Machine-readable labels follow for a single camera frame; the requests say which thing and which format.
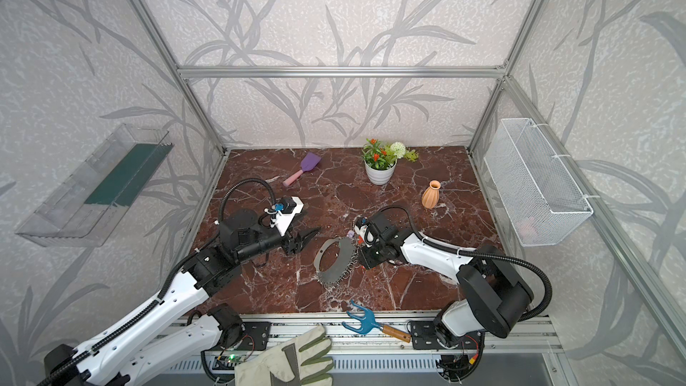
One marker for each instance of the white wire mesh basket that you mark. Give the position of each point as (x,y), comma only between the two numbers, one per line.
(542,200)

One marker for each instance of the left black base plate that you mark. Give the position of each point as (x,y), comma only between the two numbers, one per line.
(255,337)

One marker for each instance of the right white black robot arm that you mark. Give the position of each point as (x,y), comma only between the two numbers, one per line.
(498,291)

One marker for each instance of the purple pink toy spatula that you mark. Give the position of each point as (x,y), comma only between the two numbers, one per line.
(309,162)

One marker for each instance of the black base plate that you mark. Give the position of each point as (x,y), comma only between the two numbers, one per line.
(255,337)
(424,337)

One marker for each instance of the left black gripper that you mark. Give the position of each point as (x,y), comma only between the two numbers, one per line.
(292,242)

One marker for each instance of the blue garden hand fork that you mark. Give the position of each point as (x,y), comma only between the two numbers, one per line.
(368,323)

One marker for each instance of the white pot with flowers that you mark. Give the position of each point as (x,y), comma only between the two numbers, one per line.
(381,158)

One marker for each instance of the clear plastic wall tray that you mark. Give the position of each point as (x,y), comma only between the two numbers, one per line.
(85,209)

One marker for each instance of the white green work glove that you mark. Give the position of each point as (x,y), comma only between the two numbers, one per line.
(303,360)

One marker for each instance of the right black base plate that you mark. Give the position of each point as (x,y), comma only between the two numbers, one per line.
(424,337)

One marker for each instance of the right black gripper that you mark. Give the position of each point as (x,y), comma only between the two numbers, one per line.
(367,249)

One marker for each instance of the green circuit board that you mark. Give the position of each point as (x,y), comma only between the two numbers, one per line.
(228,362)

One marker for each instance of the small terracotta vase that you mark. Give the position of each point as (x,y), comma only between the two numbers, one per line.
(431,195)

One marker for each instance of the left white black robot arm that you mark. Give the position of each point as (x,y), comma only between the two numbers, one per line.
(128,353)

